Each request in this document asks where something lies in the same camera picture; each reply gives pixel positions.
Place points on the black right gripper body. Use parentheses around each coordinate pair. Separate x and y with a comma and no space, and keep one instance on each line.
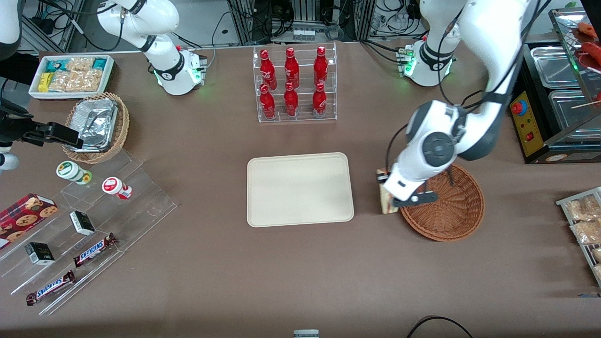
(19,128)

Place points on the triangular sandwich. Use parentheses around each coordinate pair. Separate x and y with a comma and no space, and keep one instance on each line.
(388,204)

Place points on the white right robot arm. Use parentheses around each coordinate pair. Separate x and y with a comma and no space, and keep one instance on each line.
(164,19)

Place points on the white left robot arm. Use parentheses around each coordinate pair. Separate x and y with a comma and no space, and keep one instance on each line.
(488,37)

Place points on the aluminium foil tray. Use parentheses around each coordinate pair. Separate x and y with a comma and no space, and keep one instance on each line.
(98,134)
(94,105)

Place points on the light wicker basket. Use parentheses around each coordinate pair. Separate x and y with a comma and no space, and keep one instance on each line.
(122,126)

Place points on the brown wicker basket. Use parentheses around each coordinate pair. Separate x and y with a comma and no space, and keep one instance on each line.
(450,216)

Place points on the beige plastic tray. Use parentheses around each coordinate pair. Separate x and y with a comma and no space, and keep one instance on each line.
(300,190)

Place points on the green lid yogurt cup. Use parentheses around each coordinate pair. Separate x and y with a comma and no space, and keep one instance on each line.
(70,170)

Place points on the yellow snack pack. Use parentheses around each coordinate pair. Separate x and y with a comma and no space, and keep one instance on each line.
(44,82)

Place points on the clear rice cracker bag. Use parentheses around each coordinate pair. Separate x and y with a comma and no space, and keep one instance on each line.
(75,80)
(80,63)

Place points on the teal snack packet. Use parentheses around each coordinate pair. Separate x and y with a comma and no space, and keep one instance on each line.
(99,63)
(55,65)

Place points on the red lid yogurt cup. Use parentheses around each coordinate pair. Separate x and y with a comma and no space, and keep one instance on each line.
(113,186)

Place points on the white rectangular snack bin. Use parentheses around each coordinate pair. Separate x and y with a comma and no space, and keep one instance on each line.
(109,75)

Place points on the small black box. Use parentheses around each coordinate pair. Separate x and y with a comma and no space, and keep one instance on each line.
(82,223)
(40,254)

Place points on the red cookie box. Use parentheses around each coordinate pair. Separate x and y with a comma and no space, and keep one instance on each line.
(26,216)

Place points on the clear acrylic bottle rack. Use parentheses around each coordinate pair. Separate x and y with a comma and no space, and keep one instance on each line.
(305,119)

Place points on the red cola bottle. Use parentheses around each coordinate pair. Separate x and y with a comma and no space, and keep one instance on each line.
(319,102)
(268,70)
(291,103)
(291,68)
(320,65)
(267,105)

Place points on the clear acrylic step shelf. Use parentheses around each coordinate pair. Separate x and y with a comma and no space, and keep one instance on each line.
(141,206)

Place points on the snickers bar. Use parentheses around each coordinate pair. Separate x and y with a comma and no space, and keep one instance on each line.
(50,288)
(94,250)

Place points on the black food warmer cabinet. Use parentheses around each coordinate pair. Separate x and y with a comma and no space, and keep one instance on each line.
(528,136)

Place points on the red warmer knob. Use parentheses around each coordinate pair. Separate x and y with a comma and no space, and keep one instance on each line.
(518,108)

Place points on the small grey device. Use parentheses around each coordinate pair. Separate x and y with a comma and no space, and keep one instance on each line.
(306,334)

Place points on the steel warmer pan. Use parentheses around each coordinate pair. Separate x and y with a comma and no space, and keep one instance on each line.
(570,115)
(556,65)

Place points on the clear bag of snacks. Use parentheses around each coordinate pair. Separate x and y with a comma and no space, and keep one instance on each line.
(598,272)
(584,209)
(587,232)
(597,254)

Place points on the wooden skewer stick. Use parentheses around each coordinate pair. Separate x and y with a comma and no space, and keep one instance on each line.
(584,104)

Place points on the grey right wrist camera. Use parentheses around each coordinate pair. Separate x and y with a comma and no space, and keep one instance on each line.
(7,161)

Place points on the aluminium frame rack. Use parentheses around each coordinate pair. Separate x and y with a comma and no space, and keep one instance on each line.
(305,11)

